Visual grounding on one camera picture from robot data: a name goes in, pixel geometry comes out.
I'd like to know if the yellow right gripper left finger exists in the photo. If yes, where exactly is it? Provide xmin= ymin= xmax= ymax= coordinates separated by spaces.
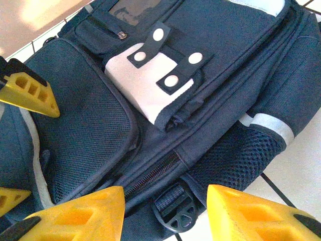
xmin=0 ymin=185 xmax=125 ymax=241

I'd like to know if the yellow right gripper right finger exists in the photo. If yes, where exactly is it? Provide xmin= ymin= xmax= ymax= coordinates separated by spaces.
xmin=207 ymin=184 xmax=321 ymax=241

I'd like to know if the navy blue backpack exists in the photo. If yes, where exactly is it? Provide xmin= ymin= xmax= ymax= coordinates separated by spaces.
xmin=0 ymin=0 xmax=321 ymax=241

